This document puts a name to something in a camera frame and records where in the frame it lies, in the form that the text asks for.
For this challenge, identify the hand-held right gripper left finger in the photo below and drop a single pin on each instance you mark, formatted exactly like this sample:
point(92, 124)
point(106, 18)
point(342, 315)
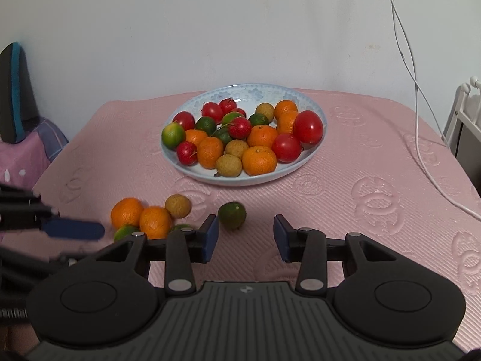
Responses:
point(212, 238)

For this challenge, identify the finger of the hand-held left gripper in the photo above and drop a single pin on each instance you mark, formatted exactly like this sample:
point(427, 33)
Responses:
point(75, 229)
point(22, 263)

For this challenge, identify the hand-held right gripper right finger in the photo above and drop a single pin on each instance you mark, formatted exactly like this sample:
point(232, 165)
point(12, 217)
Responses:
point(281, 238)

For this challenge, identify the green lime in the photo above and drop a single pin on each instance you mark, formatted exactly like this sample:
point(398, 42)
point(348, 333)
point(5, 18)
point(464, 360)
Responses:
point(258, 119)
point(123, 233)
point(230, 117)
point(173, 135)
point(232, 215)
point(205, 125)
point(223, 134)
point(181, 228)

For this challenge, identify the brown longan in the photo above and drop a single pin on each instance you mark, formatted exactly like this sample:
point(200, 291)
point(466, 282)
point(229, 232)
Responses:
point(236, 148)
point(228, 165)
point(264, 111)
point(178, 205)

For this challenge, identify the orange mandarin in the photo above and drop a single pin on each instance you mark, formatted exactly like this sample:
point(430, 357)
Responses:
point(259, 160)
point(286, 124)
point(196, 136)
point(262, 136)
point(127, 212)
point(155, 222)
point(285, 107)
point(210, 152)

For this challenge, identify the large red tomato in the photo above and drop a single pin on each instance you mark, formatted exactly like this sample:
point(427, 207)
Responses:
point(308, 127)

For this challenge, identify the white patterned bowl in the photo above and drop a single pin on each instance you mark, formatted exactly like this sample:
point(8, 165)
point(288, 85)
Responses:
point(195, 101)

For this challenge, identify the pink embossed table cover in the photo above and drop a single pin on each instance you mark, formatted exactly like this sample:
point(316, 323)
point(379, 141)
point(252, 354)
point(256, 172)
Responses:
point(357, 214)

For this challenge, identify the pink floral quilt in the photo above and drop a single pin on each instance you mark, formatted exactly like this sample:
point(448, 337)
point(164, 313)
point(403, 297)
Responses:
point(26, 158)

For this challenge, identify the black chair back blue trim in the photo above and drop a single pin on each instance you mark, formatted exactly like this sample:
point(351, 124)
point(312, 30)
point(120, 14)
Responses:
point(13, 94)

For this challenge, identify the white rack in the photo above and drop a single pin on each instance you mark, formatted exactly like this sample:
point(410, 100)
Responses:
point(464, 112)

